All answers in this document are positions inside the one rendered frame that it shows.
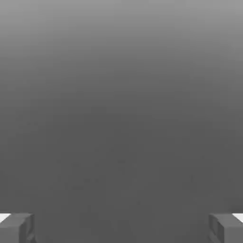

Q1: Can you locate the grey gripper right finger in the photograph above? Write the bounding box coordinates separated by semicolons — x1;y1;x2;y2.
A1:
207;213;243;243

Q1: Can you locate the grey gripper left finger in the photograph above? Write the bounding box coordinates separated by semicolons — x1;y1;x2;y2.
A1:
0;213;36;243

